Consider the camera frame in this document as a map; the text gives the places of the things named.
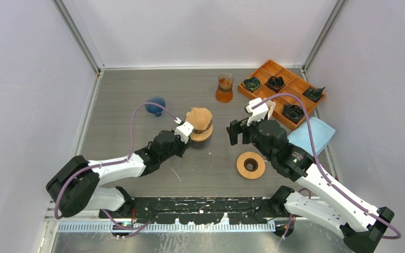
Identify wooden dripper ring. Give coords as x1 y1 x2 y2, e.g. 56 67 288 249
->
189 125 214 142
236 152 266 180

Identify amber glass carafe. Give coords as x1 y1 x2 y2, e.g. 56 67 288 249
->
215 73 234 103

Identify brown paper coffee filter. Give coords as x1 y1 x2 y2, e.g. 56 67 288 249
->
186 108 213 130

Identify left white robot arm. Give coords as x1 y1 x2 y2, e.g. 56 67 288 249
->
46 129 190 219

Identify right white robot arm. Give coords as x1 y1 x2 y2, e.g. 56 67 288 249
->
226 119 394 252

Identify orange coffee filter box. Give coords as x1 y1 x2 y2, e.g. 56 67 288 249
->
265 100 276 120

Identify blue glass dripper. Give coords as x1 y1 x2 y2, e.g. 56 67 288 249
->
144 96 166 117

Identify dark folded item front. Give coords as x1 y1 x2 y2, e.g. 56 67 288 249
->
282 104 304 124

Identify dark folded item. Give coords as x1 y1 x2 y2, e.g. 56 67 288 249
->
265 76 285 93
242 76 261 93
303 87 325 103
282 104 304 124

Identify dark folded item back left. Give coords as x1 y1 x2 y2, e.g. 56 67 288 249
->
242 76 261 93

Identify light blue cloth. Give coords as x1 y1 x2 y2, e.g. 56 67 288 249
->
288 117 336 156

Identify dark folded item back middle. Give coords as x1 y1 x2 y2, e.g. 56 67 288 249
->
265 76 285 93

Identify orange compartment tray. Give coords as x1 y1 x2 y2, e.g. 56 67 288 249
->
237 59 327 131

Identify dark folded item right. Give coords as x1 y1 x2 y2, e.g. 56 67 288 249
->
303 87 325 103

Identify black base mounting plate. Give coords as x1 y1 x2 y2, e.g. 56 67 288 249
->
109 197 289 225

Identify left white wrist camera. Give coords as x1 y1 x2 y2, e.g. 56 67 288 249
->
174 118 194 144

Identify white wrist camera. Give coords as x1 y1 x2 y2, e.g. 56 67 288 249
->
174 118 194 144
245 98 269 126

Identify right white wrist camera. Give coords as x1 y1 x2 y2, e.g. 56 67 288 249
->
245 98 269 126

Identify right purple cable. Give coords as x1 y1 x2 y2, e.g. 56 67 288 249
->
251 93 402 241

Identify purple cable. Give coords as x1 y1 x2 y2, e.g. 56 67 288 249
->
54 102 182 239
251 93 402 241

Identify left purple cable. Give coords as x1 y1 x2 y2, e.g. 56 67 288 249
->
54 102 182 239

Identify white slotted cable duct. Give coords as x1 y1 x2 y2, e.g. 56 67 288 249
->
57 221 276 233

